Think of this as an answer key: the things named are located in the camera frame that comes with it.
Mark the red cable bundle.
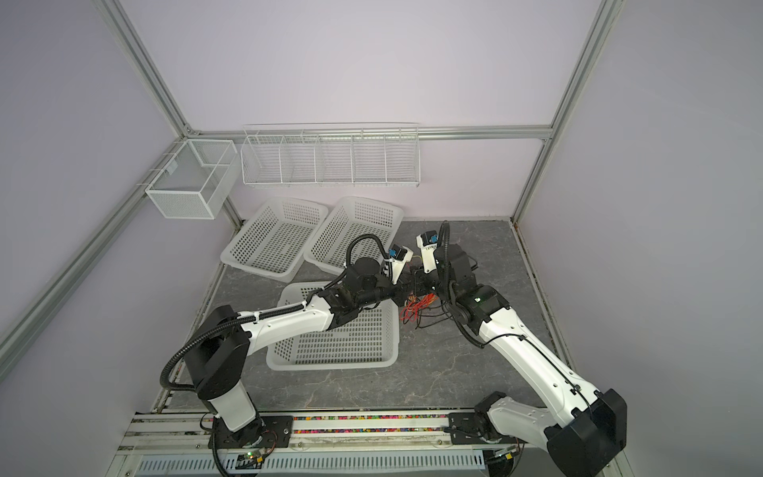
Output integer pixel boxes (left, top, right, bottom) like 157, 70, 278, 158
401, 294, 439, 326

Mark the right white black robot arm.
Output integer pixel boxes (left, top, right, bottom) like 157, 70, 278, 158
420, 244, 627, 476

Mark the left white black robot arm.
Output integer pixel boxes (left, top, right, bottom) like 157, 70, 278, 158
159, 258, 437, 434

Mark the front white plastic basket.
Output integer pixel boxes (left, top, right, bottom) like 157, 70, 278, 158
266, 301, 399, 372

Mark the white plastic basket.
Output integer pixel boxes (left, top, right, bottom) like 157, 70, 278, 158
221, 198, 329, 283
266, 301, 399, 372
304, 196, 405, 275

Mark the back right white plastic basket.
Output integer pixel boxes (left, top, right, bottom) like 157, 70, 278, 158
304, 196, 405, 275

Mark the back left white plastic basket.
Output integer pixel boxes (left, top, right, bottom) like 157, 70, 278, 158
221, 198, 329, 283

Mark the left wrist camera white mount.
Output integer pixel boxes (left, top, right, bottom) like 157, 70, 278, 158
385, 244, 413, 284

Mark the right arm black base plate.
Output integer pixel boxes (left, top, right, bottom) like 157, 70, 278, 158
445, 411, 517, 445

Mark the long white wire wall shelf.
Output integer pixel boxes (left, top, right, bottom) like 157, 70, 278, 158
240, 122, 421, 187

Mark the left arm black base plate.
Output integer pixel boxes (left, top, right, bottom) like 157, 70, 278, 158
212, 415, 294, 449

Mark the white mesh wall box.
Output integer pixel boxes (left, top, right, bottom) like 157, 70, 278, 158
146, 139, 240, 220

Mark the white slotted cable duct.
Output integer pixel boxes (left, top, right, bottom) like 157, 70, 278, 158
131, 450, 487, 476

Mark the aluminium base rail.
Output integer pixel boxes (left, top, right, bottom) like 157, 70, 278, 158
118, 403, 556, 453

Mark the aluminium frame profile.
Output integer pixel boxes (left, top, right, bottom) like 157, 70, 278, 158
91, 0, 196, 137

